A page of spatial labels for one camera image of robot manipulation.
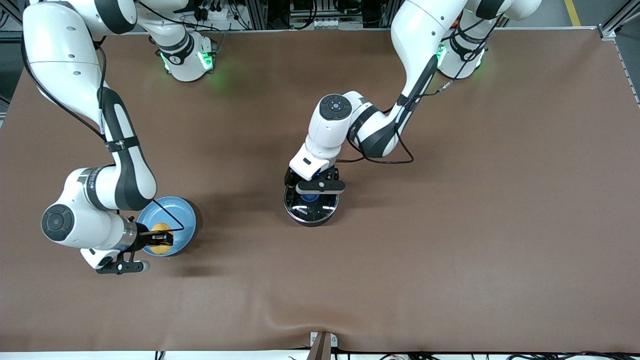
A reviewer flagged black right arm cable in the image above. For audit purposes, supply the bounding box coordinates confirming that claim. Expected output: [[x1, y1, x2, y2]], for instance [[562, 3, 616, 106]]
[[21, 42, 186, 236]]

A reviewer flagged glass lid blue knob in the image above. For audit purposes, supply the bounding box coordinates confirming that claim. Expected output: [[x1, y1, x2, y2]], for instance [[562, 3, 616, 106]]
[[285, 190, 339, 223]]

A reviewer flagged black pot blue handle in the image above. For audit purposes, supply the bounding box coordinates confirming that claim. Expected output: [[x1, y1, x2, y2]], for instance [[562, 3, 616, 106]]
[[283, 185, 341, 227]]

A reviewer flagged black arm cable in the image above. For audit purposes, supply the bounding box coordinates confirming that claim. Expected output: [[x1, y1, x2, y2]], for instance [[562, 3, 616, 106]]
[[336, 20, 496, 165], [21, 42, 186, 236]]

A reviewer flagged blue plate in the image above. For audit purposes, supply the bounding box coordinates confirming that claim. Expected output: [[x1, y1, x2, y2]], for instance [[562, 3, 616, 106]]
[[137, 196, 198, 257]]

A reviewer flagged white power strip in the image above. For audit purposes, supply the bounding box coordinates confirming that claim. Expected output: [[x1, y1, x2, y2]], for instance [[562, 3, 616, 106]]
[[310, 17, 365, 29]]

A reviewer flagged yellow potato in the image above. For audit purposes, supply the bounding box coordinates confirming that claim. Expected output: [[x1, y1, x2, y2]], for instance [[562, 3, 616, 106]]
[[150, 223, 175, 255]]

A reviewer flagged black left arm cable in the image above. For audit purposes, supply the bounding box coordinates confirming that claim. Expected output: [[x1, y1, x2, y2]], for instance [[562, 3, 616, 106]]
[[336, 20, 496, 165]]

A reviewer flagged metal bracket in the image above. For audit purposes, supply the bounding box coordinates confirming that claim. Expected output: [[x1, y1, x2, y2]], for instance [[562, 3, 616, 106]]
[[309, 331, 339, 360]]

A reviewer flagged brown table cloth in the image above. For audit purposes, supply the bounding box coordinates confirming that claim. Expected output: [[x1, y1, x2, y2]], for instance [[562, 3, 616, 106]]
[[0, 27, 640, 353]]

